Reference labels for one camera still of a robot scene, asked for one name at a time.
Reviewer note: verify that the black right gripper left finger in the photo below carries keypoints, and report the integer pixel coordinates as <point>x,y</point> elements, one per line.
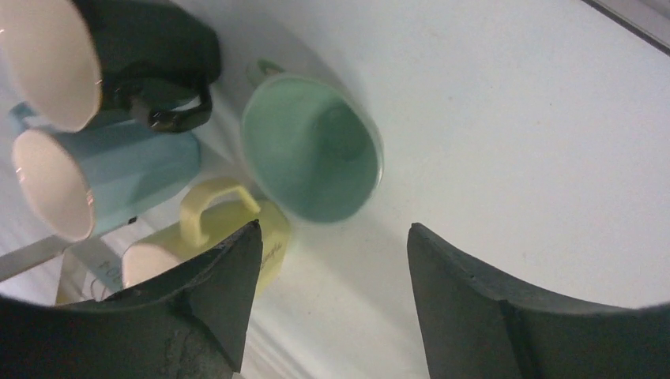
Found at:
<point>188,322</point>

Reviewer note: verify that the light blue faceted mug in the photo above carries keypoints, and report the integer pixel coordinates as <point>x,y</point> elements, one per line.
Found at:
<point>91,182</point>

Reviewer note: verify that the green mug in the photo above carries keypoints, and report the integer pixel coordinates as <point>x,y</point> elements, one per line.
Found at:
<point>310,147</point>

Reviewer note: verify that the pale yellow faceted mug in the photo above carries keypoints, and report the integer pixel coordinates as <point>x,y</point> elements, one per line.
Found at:
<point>210,212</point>

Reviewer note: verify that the black mug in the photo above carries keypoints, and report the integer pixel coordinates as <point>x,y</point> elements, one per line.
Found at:
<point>82,62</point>

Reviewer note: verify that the metal wire dish rack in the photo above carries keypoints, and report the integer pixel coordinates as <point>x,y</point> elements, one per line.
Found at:
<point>40,268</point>

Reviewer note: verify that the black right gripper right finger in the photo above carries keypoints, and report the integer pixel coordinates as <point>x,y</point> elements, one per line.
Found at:
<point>478,321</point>

